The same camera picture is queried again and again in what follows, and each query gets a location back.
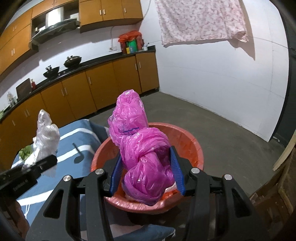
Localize lower wooden kitchen cabinets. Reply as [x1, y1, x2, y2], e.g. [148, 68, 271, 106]
[1, 46, 159, 170]

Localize upper wooden kitchen cabinets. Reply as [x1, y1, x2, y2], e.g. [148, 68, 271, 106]
[1, 0, 144, 79]

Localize blue white striped mat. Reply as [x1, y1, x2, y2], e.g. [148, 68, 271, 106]
[17, 119, 176, 240]

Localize magenta plastic bag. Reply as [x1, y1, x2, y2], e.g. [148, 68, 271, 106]
[108, 89, 175, 206]

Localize dark cutting board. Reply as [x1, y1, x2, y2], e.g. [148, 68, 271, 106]
[16, 78, 32, 101]

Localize wooden kitchen cabinets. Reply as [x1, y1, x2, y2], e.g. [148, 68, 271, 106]
[1, 46, 159, 170]
[1, 0, 144, 79]

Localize small red bottle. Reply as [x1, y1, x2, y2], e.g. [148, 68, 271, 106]
[31, 79, 36, 91]

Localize wooden furniture piece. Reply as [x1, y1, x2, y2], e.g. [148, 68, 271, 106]
[250, 135, 295, 240]

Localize clear plastic bag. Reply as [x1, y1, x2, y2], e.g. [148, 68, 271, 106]
[22, 109, 60, 169]

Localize pink floral hanging cloth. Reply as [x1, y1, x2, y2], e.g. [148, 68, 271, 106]
[155, 0, 248, 46]

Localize olive green plastic bag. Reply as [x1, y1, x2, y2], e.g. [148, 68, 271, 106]
[18, 145, 33, 162]

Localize black wok left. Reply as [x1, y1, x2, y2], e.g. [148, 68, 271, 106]
[43, 65, 60, 79]

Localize person's left hand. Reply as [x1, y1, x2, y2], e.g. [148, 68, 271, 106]
[9, 201, 30, 239]

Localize black wok with lid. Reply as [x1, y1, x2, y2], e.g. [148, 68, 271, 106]
[64, 55, 82, 69]

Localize range hood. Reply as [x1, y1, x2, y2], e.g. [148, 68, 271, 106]
[28, 6, 80, 50]

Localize orange covered jar rack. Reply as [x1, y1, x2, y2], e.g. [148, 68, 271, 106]
[118, 31, 144, 54]

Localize red plastic basket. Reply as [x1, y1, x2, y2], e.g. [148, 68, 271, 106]
[91, 122, 204, 214]

